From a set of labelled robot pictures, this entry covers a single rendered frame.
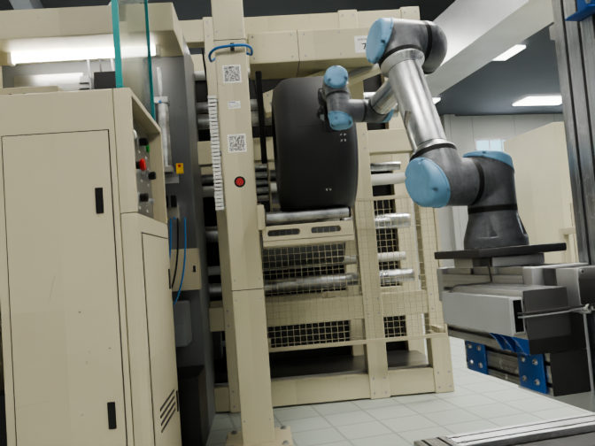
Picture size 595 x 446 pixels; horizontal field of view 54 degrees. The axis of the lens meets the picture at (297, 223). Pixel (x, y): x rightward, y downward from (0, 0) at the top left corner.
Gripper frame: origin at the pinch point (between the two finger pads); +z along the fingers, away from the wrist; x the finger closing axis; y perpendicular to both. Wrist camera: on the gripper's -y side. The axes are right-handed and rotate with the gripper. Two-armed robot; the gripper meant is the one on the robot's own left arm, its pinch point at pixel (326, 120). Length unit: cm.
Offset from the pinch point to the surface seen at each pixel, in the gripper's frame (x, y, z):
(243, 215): 34, -29, 26
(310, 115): 5.7, 3.1, 1.9
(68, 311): 84, -66, -37
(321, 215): 3.1, -32.4, 19.2
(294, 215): 14.0, -31.6, 19.0
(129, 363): 68, -82, -34
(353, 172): -9.8, -18.1, 9.7
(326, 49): -9, 50, 43
